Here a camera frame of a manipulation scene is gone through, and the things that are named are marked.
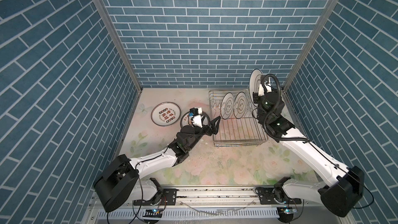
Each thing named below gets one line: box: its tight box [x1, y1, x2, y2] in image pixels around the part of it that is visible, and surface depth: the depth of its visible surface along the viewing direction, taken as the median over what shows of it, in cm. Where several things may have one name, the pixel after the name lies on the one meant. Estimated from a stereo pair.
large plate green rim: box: [150, 101, 182, 126], surface depth 107 cm
